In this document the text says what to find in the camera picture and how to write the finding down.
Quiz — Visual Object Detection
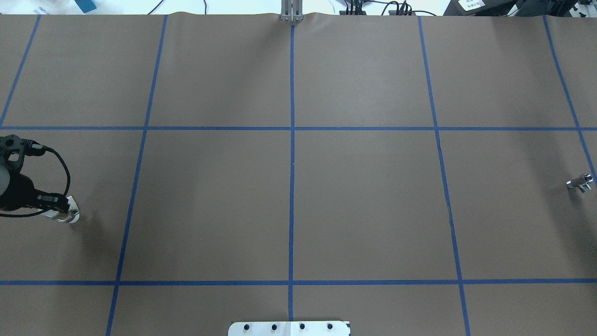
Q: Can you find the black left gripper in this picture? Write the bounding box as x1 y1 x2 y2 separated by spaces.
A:
0 173 68 213

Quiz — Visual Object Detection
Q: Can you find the white PPR pipe fitting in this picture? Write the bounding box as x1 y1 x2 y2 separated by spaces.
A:
42 196 81 224

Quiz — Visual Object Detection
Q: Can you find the chrome metal angle valve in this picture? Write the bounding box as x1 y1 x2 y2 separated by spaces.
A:
566 174 593 193

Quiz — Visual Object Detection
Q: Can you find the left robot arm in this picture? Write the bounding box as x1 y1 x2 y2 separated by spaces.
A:
0 166 71 213

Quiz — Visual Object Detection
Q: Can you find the teal box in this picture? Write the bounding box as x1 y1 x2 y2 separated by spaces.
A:
74 0 97 14

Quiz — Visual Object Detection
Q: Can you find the black equipment with label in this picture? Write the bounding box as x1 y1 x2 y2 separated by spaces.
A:
443 0 579 17

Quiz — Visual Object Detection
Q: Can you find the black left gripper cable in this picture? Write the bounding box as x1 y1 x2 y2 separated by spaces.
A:
0 142 72 218

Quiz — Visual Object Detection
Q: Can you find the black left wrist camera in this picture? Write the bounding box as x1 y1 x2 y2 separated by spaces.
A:
0 134 34 173

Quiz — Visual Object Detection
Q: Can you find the aluminium profile post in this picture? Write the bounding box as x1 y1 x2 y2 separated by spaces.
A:
280 0 304 23

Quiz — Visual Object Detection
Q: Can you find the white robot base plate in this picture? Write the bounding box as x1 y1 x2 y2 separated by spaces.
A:
228 321 352 336

